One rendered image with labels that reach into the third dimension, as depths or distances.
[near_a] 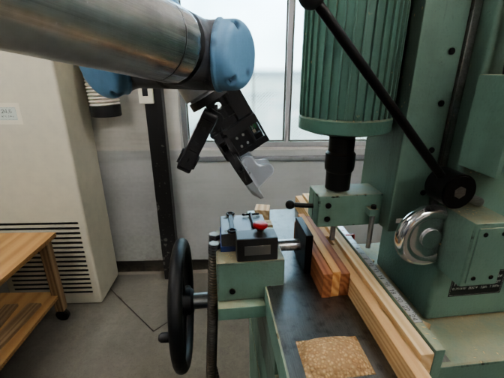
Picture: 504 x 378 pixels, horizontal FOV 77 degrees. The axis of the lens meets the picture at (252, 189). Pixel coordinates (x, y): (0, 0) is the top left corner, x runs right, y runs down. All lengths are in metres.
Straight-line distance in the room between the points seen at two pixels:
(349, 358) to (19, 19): 0.52
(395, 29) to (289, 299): 0.50
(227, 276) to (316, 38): 0.46
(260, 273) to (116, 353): 1.33
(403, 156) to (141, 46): 0.50
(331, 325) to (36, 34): 0.54
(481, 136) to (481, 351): 0.42
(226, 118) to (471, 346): 0.64
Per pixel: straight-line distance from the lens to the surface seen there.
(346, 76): 0.57
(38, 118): 1.85
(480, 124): 0.63
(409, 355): 0.53
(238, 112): 0.54
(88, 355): 1.92
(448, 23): 0.66
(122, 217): 2.19
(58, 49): 0.26
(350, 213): 0.68
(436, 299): 0.80
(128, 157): 2.04
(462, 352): 0.79
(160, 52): 0.30
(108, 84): 0.45
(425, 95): 0.65
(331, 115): 0.58
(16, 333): 1.92
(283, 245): 0.69
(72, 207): 1.92
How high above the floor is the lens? 1.31
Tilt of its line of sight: 21 degrees down
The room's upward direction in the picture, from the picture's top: straight up
